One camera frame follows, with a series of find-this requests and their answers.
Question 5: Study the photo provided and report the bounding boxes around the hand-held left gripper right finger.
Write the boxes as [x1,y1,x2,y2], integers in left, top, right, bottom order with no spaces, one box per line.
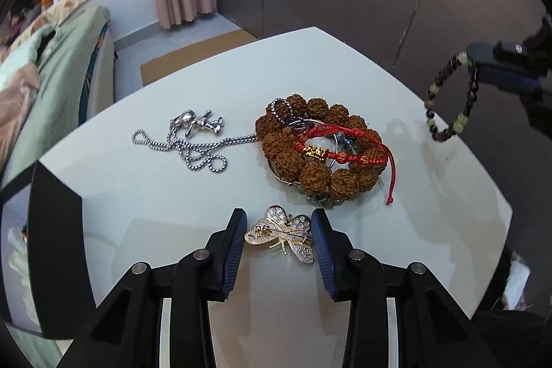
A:
[311,208,492,368]

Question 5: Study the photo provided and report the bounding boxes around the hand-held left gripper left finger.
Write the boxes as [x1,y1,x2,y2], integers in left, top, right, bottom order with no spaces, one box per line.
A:
[56,208,248,368]

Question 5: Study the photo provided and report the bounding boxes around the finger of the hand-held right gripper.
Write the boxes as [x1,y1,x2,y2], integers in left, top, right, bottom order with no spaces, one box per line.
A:
[474,64,552,136]
[468,12,552,69]

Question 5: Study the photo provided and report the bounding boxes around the gold butterfly brooch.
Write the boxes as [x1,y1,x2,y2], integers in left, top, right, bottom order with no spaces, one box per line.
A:
[244,204,317,265]

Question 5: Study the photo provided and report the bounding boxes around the dark bead bracelet green accents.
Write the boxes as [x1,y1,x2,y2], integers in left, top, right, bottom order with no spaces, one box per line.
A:
[425,52,479,143]

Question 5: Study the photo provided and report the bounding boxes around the brown seed bead bracelet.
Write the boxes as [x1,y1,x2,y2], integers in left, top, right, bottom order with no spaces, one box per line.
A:
[255,93,386,202]

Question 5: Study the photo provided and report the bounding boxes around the silver metal bangle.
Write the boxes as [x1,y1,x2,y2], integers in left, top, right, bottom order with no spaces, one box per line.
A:
[266,116,341,190]

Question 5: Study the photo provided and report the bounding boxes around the red cord bracelet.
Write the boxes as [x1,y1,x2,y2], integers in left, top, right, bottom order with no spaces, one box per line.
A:
[293,122,397,206]

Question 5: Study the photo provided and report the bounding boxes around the silver chain necklace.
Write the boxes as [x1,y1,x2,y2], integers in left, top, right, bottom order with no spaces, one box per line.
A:
[131,98,311,179]

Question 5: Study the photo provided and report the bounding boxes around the black jewelry box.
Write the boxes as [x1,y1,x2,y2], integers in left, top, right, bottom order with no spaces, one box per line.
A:
[0,161,96,340]

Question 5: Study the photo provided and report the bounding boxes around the brown cardboard sheet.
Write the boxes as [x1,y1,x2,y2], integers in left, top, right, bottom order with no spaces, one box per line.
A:
[140,29,258,87]

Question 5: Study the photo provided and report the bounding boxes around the grey bed base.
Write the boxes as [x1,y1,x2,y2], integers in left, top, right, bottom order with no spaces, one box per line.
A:
[80,23,118,123]

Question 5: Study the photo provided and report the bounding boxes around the bed with green blanket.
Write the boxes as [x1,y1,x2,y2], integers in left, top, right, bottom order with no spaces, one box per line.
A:
[0,3,113,188]

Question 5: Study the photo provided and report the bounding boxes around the pink fleece blanket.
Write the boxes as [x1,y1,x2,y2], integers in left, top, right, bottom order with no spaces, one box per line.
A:
[0,64,41,162]

